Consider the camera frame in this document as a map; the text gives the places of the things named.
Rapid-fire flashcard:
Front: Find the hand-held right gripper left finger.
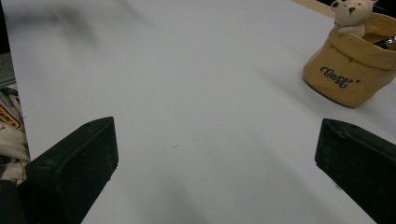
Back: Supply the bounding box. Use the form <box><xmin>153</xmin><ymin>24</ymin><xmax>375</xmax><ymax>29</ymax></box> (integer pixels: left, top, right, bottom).
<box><xmin>25</xmin><ymin>116</ymin><xmax>120</xmax><ymax>224</ymax></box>

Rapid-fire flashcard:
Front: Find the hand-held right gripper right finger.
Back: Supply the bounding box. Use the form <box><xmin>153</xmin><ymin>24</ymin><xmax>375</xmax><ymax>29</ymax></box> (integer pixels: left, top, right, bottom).
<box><xmin>314</xmin><ymin>118</ymin><xmax>396</xmax><ymax>224</ymax></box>

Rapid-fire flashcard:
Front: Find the black makeup brush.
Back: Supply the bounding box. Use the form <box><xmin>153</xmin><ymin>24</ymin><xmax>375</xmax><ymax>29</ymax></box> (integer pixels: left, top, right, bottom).
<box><xmin>374</xmin><ymin>35</ymin><xmax>396</xmax><ymax>50</ymax></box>

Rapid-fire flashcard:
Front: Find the white printed cloth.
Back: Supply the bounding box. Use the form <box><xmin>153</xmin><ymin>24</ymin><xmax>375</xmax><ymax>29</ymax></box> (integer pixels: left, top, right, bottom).
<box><xmin>0</xmin><ymin>82</ymin><xmax>32</xmax><ymax>187</ymax></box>

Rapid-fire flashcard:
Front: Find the tan bear pen holder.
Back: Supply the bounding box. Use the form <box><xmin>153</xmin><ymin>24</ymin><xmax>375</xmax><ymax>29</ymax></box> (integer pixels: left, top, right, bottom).
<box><xmin>303</xmin><ymin>0</ymin><xmax>396</xmax><ymax>109</ymax></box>

